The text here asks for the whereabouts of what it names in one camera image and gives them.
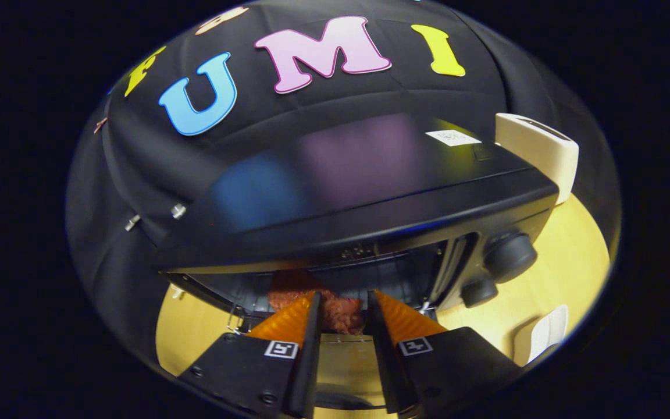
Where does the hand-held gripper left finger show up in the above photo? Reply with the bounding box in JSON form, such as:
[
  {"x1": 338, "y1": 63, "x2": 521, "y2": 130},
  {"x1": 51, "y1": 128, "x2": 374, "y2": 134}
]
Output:
[{"x1": 177, "y1": 290, "x2": 322, "y2": 419}]

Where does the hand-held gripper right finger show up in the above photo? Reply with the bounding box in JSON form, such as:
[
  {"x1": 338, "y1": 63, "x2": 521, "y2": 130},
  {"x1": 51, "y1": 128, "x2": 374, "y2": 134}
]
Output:
[{"x1": 366, "y1": 289, "x2": 523, "y2": 415}]

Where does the red meat slice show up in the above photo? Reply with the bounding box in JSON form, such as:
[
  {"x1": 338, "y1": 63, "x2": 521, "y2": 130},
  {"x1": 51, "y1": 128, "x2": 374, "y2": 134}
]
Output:
[{"x1": 267, "y1": 270, "x2": 366, "y2": 336}]

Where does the black toaster oven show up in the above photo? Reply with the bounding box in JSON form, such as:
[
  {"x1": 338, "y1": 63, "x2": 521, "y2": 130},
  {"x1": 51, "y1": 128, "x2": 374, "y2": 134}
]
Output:
[{"x1": 154, "y1": 113, "x2": 561, "y2": 411}]

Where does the white toaster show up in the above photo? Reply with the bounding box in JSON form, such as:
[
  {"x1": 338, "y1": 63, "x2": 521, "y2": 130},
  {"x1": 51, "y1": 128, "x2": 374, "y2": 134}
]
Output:
[{"x1": 494, "y1": 113, "x2": 580, "y2": 206}]

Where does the white rectangular dish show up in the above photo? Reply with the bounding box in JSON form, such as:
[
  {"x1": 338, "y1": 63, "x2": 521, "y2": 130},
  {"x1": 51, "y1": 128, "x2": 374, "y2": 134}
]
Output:
[{"x1": 528, "y1": 304, "x2": 570, "y2": 365}]

